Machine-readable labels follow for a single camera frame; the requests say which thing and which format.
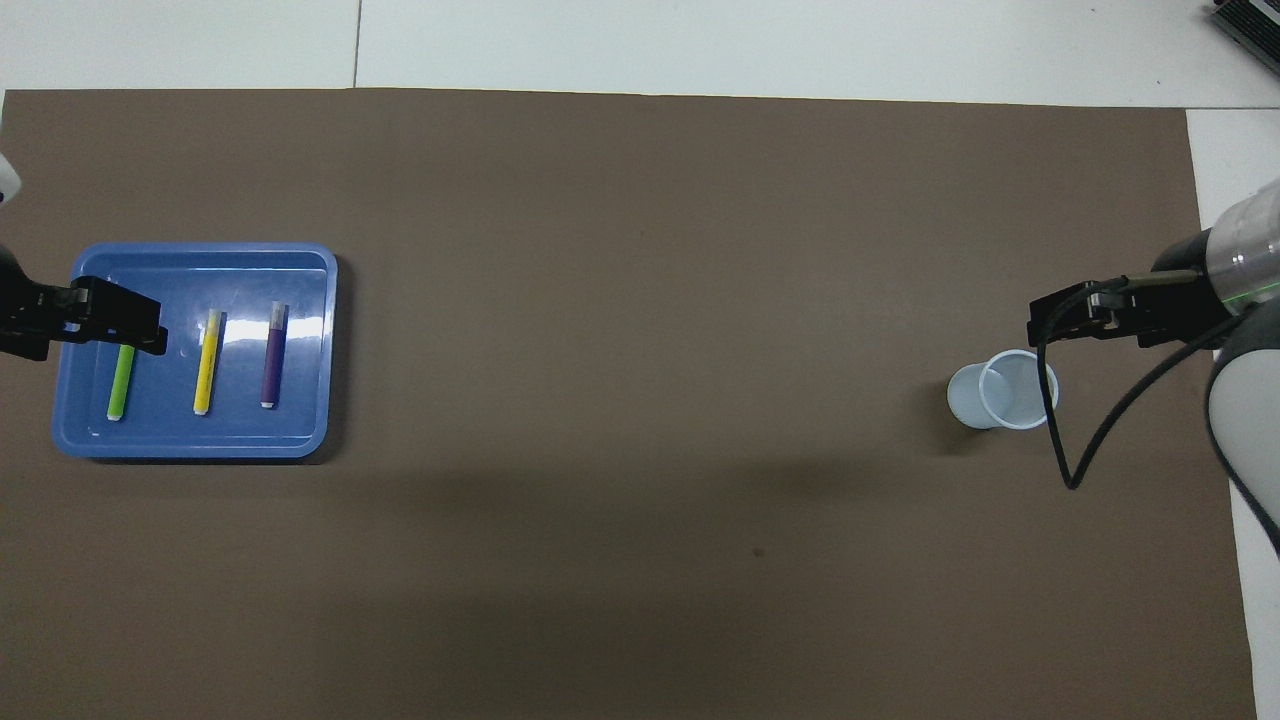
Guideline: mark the dark ribbed device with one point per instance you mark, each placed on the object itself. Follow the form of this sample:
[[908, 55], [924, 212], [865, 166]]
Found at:
[[1250, 25]]

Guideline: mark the blue plastic tray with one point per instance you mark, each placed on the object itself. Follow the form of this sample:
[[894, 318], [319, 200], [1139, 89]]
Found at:
[[290, 400]]

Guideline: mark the translucent plastic cup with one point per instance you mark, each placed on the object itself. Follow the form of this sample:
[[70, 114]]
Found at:
[[965, 400]]

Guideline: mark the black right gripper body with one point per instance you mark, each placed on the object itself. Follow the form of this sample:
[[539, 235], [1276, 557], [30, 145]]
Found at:
[[1180, 300]]

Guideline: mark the brown table mat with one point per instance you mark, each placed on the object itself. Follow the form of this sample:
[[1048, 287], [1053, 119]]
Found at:
[[640, 300]]

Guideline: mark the yellow pen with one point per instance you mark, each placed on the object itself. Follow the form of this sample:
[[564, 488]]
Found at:
[[206, 365]]

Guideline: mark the green pen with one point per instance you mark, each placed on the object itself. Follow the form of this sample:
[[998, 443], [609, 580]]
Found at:
[[119, 390]]

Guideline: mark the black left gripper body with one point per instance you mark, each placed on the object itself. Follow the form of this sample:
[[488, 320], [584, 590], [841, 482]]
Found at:
[[25, 310]]

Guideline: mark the purple pen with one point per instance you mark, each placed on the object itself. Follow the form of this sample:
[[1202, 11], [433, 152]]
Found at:
[[273, 360]]

